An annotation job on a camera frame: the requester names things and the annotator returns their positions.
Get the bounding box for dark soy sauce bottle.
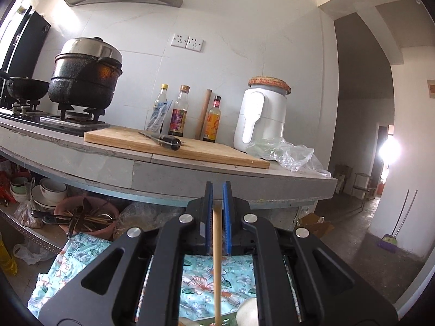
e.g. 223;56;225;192
167;85;191;137

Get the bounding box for white wall socket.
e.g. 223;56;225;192
170;32;188;49
186;36;204;52

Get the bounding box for black gas stove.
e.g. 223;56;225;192
0;98;111;136

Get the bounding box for wooden rolling pin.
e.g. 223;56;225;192
194;89;213;140

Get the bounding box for clear plastic bag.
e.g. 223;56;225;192
245;137;332;179

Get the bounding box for red plastic basin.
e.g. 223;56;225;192
54;195;119;242

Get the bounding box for black wok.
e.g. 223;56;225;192
0;70;51;101

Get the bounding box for white ceramic spoon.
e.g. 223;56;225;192
236;297;260;326

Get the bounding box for brownish plastic bag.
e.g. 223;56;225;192
14;200;45;230

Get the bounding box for yellow oil bottle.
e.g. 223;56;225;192
0;233;17;275

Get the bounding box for white patterned bowl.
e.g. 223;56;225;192
39;177;68;202

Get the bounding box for metal storage shelf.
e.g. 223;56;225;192
0;207;69;255

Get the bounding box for wooden cutting board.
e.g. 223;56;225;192
84;125;271;170

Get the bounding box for single bamboo chopstick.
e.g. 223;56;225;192
211;204;223;326

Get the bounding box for yellow labelled sauce bottle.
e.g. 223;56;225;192
202;96;222;143

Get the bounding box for purple broom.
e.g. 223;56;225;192
377;189;418;253

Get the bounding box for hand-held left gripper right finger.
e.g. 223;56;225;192
222;181;399;326

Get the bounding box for white plastic bag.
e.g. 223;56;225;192
13;241;51;266

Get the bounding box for wooden chair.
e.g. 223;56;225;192
335;165;353;194

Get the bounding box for metal ladle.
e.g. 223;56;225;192
30;210;72;226

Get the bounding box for clear yellow capped bottle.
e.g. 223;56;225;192
151;83;170;133

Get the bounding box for black handled kitchen knife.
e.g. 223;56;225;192
138;131;182;152

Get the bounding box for brown cardboard box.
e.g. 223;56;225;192
296;212;335;240

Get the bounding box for white air fryer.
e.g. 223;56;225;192
233;86;289;153

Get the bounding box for crumpled clear plastic wrap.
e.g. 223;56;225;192
119;200;187;231

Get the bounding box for metal frame stool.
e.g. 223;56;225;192
353;173;378;200

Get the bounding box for woven round trivet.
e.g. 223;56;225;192
247;76;292;95

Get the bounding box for black steamer pot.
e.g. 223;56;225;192
48;37;123;109

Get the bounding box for black kitchen tongs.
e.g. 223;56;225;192
66;197;92;238

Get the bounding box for stack of small bowls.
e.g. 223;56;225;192
10;176;31;204

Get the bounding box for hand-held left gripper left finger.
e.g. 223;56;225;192
38;181;214;326

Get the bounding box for floral blue blanket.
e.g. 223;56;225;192
27;233;303;326

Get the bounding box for grey concrete kitchen counter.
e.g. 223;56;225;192
0;109;338;208

